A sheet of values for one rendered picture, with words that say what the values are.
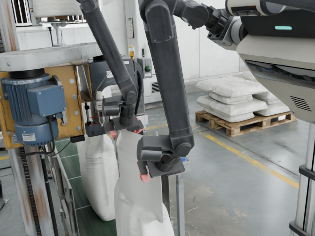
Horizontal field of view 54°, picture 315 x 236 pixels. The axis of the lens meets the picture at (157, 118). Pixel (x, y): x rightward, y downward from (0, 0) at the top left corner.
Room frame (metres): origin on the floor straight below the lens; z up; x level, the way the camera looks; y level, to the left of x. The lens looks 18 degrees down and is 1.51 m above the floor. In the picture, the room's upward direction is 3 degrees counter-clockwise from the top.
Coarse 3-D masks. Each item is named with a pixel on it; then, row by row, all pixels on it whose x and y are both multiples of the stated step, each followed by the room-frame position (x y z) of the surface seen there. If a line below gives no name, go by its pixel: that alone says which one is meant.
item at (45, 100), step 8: (32, 88) 1.03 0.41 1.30; (40, 88) 1.02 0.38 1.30; (48, 88) 1.01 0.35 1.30; (56, 88) 1.03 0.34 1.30; (32, 96) 1.00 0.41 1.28; (40, 96) 0.99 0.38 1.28; (48, 96) 1.01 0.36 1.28; (56, 96) 1.03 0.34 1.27; (64, 96) 1.05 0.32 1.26; (32, 104) 1.01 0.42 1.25; (40, 104) 0.98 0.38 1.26; (48, 104) 1.00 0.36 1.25; (56, 104) 1.02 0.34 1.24; (64, 104) 1.05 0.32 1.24; (32, 112) 1.02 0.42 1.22; (40, 112) 0.98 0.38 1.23; (48, 112) 1.00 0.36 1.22; (56, 112) 1.02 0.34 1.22
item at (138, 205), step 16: (128, 144) 1.26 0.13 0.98; (128, 160) 1.01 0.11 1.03; (128, 176) 1.02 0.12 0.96; (160, 176) 0.88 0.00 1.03; (128, 192) 1.03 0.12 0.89; (144, 192) 0.96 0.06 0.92; (160, 192) 0.89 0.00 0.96; (128, 208) 1.04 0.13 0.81; (144, 208) 0.97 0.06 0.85; (160, 208) 0.89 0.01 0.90; (128, 224) 0.98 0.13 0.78; (144, 224) 0.93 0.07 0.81; (160, 224) 0.95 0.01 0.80
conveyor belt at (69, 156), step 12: (60, 144) 2.79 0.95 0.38; (72, 144) 2.77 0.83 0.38; (60, 156) 2.50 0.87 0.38; (72, 156) 2.49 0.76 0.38; (72, 168) 2.26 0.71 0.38; (72, 180) 2.06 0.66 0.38; (84, 192) 1.88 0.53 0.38; (84, 204) 1.74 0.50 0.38; (84, 216) 1.61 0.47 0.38; (96, 216) 1.60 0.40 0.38; (84, 228) 1.50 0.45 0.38; (96, 228) 1.49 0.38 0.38; (108, 228) 1.49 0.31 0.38
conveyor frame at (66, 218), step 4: (48, 156) 2.43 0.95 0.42; (48, 160) 2.65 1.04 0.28; (52, 168) 2.20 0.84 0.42; (52, 172) 2.15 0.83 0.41; (56, 180) 2.00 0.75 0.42; (56, 184) 1.96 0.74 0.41; (56, 188) 2.13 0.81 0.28; (64, 200) 1.73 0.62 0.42; (64, 204) 1.69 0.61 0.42; (64, 208) 1.65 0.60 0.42; (68, 216) 1.56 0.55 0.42; (68, 220) 1.53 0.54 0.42; (68, 224) 1.50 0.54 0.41; (68, 228) 1.63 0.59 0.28; (68, 232) 1.59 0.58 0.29
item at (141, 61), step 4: (140, 60) 1.44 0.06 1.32; (144, 60) 1.42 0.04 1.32; (148, 60) 1.43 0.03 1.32; (140, 64) 1.45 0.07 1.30; (144, 64) 1.42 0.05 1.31; (148, 64) 1.43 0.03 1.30; (144, 68) 1.42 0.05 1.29; (144, 72) 1.42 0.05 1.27; (148, 72) 1.43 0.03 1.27; (144, 76) 1.42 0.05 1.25; (148, 76) 1.43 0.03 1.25
